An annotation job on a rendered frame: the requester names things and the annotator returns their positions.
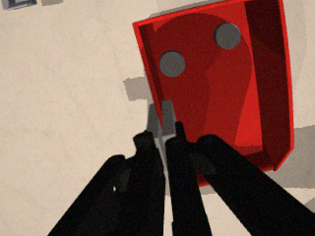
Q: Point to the red bin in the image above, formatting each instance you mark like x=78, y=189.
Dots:
x=243, y=94

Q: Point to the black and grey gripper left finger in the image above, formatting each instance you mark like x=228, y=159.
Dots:
x=141, y=213

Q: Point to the grey steel disc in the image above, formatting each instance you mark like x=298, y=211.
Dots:
x=227, y=35
x=171, y=63

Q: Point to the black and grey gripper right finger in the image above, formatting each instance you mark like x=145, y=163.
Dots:
x=262, y=206

